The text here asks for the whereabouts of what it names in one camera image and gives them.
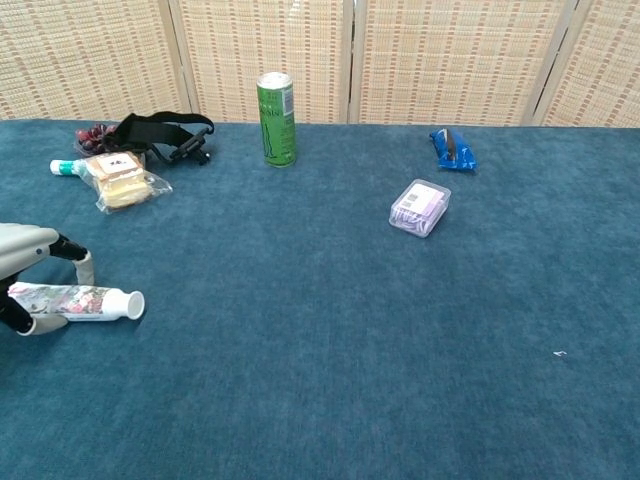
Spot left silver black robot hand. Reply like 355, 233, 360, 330
0, 222, 95, 337

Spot floral print toothpaste tube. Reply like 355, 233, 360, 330
8, 281, 147, 323

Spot white tube with teal label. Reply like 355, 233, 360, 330
49, 158, 92, 178

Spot bagged sliced bread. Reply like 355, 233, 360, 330
81, 151, 174, 216

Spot dark red grape bunch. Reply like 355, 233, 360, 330
74, 123, 119, 154

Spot bamboo folding screen panel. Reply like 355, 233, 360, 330
0, 0, 195, 122
348, 0, 584, 127
168, 0, 353, 125
522, 0, 640, 129

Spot green drink can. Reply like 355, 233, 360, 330
256, 71, 298, 169

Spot blue felt table mat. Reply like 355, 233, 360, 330
0, 118, 640, 480

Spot clear box purple contents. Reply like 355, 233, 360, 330
388, 178, 453, 240

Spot blue snack packet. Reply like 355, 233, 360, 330
428, 127, 479, 175

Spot black strap camera mount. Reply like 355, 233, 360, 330
101, 111, 217, 167

